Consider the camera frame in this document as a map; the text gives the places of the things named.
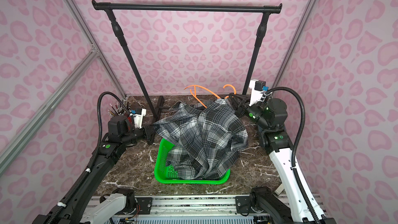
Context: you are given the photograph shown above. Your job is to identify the orange plastic hanger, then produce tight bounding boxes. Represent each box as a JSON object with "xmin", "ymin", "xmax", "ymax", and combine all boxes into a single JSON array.
[{"xmin": 183, "ymin": 83, "xmax": 237, "ymax": 109}]

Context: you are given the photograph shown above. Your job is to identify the black white plaid shirt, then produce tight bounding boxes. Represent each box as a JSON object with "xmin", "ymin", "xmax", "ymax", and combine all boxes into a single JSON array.
[{"xmin": 153, "ymin": 99, "xmax": 248, "ymax": 180}]

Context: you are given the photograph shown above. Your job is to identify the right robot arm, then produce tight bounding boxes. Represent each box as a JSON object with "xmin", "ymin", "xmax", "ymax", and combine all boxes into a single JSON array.
[{"xmin": 229, "ymin": 87, "xmax": 336, "ymax": 224}]

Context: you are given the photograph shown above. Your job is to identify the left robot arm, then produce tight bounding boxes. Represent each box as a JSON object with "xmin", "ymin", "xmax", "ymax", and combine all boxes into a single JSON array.
[{"xmin": 33, "ymin": 91, "xmax": 155, "ymax": 224}]

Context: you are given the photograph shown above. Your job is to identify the red pen holder cup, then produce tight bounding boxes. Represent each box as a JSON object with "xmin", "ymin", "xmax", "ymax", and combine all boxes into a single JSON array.
[{"xmin": 108, "ymin": 101, "xmax": 135, "ymax": 130}]

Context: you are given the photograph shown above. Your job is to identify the green plastic basket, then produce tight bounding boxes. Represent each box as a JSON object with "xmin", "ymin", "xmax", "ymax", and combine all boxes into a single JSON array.
[{"xmin": 154, "ymin": 139, "xmax": 231, "ymax": 185}]

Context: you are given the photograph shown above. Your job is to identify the black clothes rack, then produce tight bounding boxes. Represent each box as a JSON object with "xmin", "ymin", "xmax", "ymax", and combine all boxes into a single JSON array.
[{"xmin": 91, "ymin": 0, "xmax": 283, "ymax": 123}]

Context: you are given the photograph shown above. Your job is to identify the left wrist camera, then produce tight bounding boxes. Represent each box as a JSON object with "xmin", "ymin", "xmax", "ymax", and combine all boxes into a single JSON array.
[{"xmin": 130, "ymin": 108, "xmax": 147, "ymax": 129}]

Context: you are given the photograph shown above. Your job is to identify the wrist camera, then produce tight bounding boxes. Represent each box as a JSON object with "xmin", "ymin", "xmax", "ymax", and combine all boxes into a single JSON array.
[
  {"xmin": 249, "ymin": 79, "xmax": 268, "ymax": 106},
  {"xmin": 130, "ymin": 108, "xmax": 147, "ymax": 129}
]

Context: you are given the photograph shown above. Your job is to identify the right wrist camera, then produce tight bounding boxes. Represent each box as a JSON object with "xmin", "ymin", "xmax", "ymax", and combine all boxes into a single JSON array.
[{"xmin": 249, "ymin": 79, "xmax": 268, "ymax": 106}]

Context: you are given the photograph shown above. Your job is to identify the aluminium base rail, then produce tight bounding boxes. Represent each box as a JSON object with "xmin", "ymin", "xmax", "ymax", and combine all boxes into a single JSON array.
[{"xmin": 74, "ymin": 194, "xmax": 330, "ymax": 224}]

